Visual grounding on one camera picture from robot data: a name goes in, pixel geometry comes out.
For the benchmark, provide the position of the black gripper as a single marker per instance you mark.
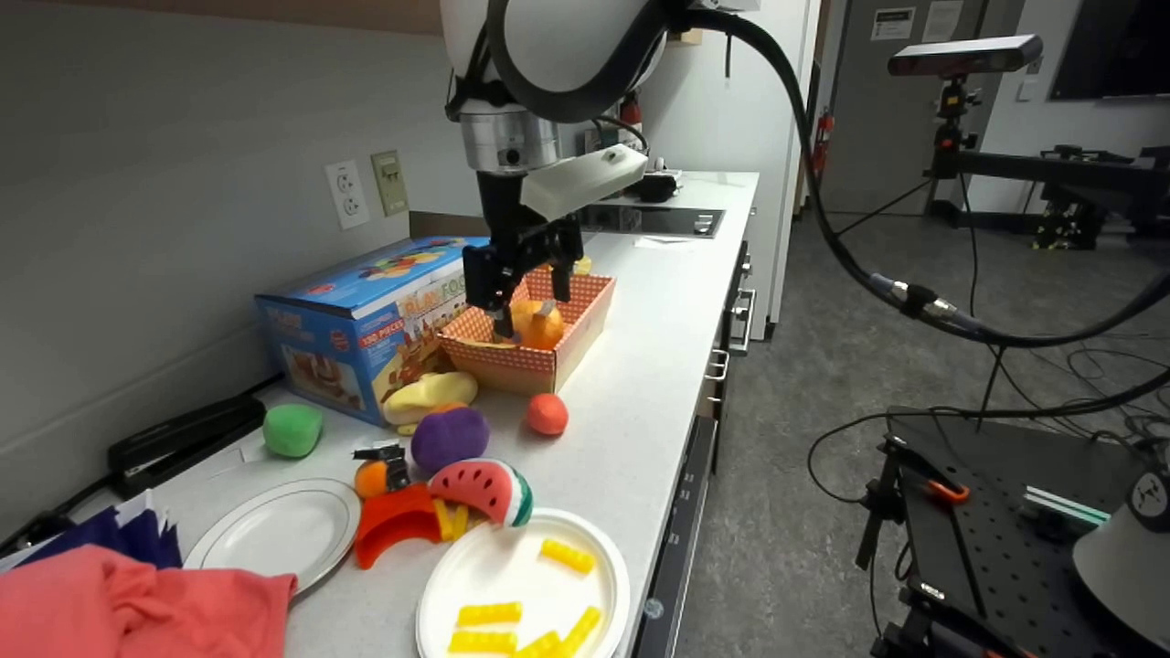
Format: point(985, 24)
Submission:
point(509, 213)

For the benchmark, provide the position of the red cherry plush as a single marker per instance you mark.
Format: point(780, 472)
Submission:
point(547, 414)

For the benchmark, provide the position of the yellow banana plush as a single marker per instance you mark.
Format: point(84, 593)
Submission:
point(431, 394)

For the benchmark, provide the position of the purple eggplant plush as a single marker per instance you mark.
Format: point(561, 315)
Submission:
point(447, 442)

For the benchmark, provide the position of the watermelon slice plush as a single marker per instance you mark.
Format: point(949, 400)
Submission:
point(476, 489)

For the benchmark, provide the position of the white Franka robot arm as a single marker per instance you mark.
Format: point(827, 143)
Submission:
point(550, 51)

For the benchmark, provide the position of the blue toy food box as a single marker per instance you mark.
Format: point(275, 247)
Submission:
point(353, 315)

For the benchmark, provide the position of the orange checkered basket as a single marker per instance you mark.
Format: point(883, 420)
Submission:
point(536, 367)

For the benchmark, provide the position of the black glass cooktop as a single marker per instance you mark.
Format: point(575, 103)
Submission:
point(659, 222)

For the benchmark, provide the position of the small black countertop device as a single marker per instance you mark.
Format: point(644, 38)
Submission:
point(650, 186)

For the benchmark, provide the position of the small black toy piece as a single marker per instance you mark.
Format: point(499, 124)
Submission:
point(387, 461)

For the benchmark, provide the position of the white refrigerator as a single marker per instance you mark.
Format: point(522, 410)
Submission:
point(733, 132)

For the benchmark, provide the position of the small orange toy ball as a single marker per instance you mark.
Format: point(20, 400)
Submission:
point(369, 480)

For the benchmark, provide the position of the yellow toy fry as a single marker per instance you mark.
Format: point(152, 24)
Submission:
point(491, 614)
point(454, 520)
point(581, 626)
point(566, 558)
point(538, 645)
point(480, 642)

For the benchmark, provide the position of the green plush ball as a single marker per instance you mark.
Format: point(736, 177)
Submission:
point(293, 430)

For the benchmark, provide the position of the black dishwasher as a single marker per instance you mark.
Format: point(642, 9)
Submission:
point(688, 526)

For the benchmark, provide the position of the white paper plate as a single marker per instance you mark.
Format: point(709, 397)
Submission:
point(275, 536)
point(522, 587)

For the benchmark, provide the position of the red fire extinguisher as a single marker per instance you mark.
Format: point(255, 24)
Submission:
point(825, 148)

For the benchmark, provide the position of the black stapler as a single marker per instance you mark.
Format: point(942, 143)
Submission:
point(182, 442)

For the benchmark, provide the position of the grey door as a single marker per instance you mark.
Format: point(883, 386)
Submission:
point(901, 112)

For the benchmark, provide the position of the black clamp stand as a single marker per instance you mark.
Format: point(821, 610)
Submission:
point(883, 498)

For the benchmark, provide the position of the dark blue cloth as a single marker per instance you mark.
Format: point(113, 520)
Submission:
point(110, 536)

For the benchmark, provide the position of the pink cloth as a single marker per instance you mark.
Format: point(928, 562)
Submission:
point(131, 610)

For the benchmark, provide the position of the black breadboard cart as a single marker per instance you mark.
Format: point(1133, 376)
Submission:
point(1011, 571)

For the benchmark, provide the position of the green white marker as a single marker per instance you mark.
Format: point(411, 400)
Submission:
point(1066, 505)

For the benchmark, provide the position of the grey conical base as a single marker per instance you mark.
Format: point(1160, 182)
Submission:
point(1126, 587)

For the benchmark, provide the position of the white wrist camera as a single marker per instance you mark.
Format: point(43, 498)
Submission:
point(587, 186)

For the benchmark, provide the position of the beige wall switch plate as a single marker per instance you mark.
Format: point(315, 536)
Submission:
point(387, 186)

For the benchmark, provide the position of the white wall outlet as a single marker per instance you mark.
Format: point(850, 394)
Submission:
point(348, 193)

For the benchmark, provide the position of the black stereo camera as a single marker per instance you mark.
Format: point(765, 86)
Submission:
point(964, 57)

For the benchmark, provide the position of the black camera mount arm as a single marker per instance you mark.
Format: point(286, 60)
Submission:
point(1045, 170)

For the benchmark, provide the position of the black wall monitor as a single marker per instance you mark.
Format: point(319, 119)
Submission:
point(1115, 51)

